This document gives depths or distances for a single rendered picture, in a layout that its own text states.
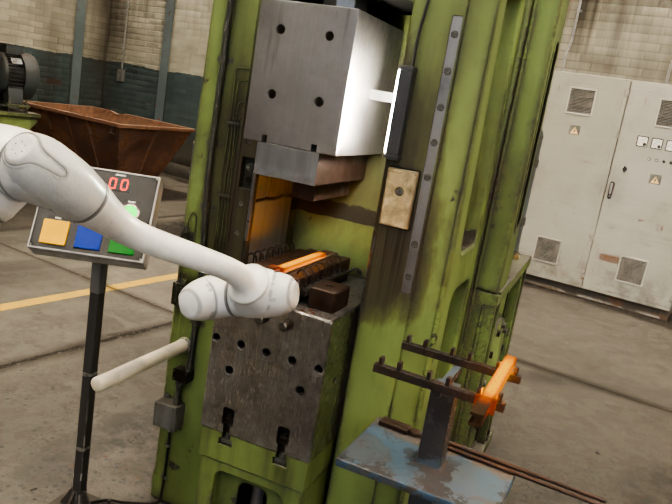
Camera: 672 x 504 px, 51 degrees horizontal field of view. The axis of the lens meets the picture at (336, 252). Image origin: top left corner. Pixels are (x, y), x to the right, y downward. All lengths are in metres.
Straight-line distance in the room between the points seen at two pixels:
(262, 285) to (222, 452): 0.82
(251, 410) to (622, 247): 5.40
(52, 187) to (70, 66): 10.14
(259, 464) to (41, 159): 1.26
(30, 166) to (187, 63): 9.33
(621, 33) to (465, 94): 5.90
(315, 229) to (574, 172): 4.89
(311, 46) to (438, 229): 0.63
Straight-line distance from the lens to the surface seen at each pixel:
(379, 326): 2.17
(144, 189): 2.25
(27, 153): 1.35
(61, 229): 2.24
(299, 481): 2.22
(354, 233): 2.51
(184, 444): 2.65
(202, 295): 1.71
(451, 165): 2.06
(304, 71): 2.05
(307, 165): 2.04
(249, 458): 2.28
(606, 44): 7.91
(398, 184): 2.07
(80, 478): 2.65
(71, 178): 1.37
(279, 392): 2.14
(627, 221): 7.13
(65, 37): 11.41
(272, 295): 1.65
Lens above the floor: 1.53
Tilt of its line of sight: 12 degrees down
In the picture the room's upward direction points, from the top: 9 degrees clockwise
